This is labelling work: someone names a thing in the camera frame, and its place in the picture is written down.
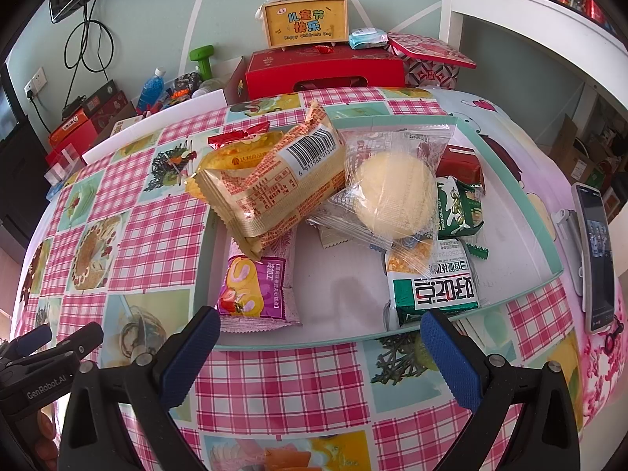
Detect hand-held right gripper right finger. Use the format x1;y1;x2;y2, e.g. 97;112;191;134
420;308;582;471

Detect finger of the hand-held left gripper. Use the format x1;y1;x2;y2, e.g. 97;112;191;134
15;322;105;371
0;325;53;360

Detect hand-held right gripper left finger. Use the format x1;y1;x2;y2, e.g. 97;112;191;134
58;305;221;471

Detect green white cracker packet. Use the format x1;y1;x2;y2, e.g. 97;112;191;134
383;238;482;330

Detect pink purple cake roll packet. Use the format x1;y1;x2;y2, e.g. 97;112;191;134
216;235;302;337

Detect white tray with teal rim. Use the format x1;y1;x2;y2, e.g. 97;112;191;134
192;110;565;354

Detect green white biscuit packet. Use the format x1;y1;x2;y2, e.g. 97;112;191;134
434;175;487;258

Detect clear round pastry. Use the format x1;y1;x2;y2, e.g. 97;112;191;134
307;125;457;276

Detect tan orange bread packet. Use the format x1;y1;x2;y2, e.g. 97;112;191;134
185;100;347;261

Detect dark red packet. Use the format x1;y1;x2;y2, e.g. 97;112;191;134
434;146;486;188

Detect yellow transparent snack packet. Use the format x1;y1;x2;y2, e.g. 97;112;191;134
185;130;290;197

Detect red cartoon snack packet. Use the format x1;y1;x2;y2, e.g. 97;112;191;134
207;122;272;150

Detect person's left hand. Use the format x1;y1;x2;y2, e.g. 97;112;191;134
34;405;62;458

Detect black cabinet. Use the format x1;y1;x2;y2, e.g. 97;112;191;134
0;61;52;266

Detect white phone stand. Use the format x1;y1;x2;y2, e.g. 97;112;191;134
552;208;584;298

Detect clear acrylic box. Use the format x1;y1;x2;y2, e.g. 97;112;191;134
43;144;84;187

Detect smartphone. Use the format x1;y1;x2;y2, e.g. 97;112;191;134
571;181;616;335

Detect red orange boxes stack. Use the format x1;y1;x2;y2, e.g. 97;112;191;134
46;118;99;165

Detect orange flat box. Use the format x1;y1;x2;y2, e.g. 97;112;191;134
61;110;91;135

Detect white open cardboard carton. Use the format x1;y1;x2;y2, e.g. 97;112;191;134
82;91;246;164

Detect dark red printed box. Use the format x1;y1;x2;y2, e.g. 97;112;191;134
91;93;131;128

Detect brown cardboard boxes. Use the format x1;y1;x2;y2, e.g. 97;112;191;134
537;113;628;217

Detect pink cartoon table cover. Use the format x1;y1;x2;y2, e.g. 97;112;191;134
432;87;628;447

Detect dark brown flat box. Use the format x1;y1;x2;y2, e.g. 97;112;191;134
81;78;116;109

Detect blue plastic bottle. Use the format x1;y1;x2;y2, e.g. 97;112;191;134
136;68;166;113

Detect black orange toy pack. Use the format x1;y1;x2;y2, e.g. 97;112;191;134
164;73;202;106

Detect green dumbbell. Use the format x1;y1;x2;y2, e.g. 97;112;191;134
190;45;217;82

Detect large red gift box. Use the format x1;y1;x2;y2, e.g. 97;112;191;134
243;46;408;101

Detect red patterned tin lid box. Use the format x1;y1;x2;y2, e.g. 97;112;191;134
385;31;478;90

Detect light blue wipes pack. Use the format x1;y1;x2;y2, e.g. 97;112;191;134
348;27;389;51

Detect yellow handbag shaped box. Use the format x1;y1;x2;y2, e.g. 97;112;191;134
256;0;350;51

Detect white wall outlet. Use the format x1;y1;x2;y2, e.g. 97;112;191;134
24;69;50;101

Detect white shelf frame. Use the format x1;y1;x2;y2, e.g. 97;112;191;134
439;0;628;187

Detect black cable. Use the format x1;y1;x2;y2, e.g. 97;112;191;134
64;2;115;109

